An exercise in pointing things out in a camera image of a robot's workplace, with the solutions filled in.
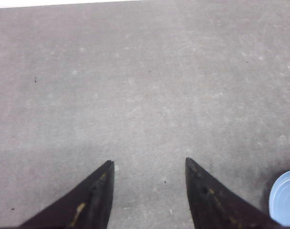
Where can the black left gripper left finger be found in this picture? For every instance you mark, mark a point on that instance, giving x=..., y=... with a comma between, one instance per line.
x=87, y=206

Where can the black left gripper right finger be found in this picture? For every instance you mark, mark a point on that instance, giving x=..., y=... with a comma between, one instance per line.
x=214, y=206

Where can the light blue plastic cup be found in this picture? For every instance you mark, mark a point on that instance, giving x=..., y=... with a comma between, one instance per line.
x=279, y=200

